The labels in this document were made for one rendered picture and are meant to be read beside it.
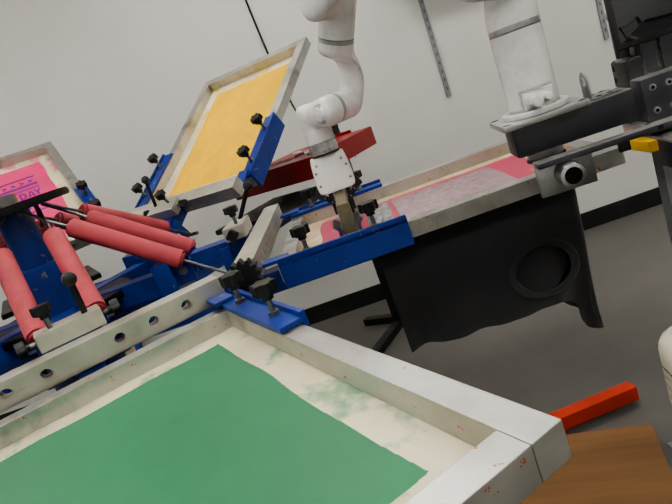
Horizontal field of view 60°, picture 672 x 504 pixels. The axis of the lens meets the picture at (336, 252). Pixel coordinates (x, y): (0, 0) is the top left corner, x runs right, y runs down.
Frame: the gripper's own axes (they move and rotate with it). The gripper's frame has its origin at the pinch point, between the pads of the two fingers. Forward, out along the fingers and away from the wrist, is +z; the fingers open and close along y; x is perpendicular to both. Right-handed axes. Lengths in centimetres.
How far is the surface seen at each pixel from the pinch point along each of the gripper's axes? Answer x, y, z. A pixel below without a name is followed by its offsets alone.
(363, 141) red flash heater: 126, 16, -4
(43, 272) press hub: -8, -79, -12
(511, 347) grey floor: 86, 47, 102
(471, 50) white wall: 200, 95, -26
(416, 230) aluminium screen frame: -29.3, 13.8, 4.9
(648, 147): -18, 72, 7
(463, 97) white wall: 200, 83, -2
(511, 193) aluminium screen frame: -29.3, 35.7, 4.1
